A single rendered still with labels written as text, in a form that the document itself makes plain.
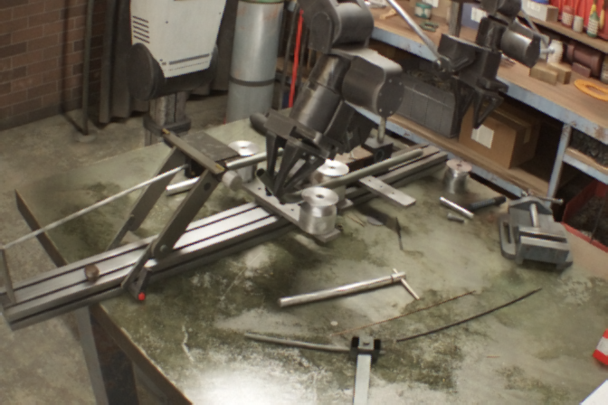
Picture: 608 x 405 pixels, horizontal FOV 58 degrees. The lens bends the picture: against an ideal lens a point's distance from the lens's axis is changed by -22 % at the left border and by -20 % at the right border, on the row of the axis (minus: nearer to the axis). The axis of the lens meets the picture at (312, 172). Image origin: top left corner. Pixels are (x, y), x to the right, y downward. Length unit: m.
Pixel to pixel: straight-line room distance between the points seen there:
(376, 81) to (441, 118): 1.74
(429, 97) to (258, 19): 0.80
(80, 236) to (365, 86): 0.47
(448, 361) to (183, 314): 0.34
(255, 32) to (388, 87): 2.04
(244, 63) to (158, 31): 1.40
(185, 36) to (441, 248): 0.82
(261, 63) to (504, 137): 1.12
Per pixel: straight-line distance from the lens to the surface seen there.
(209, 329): 0.80
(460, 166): 1.21
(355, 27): 0.85
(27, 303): 0.80
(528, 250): 1.03
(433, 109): 2.57
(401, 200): 1.05
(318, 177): 1.00
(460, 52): 1.08
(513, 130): 2.38
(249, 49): 2.86
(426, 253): 1.01
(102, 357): 1.20
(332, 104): 0.87
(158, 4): 1.50
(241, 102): 2.95
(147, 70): 1.56
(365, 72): 0.84
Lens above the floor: 1.41
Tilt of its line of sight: 26 degrees down
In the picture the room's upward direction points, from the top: 7 degrees clockwise
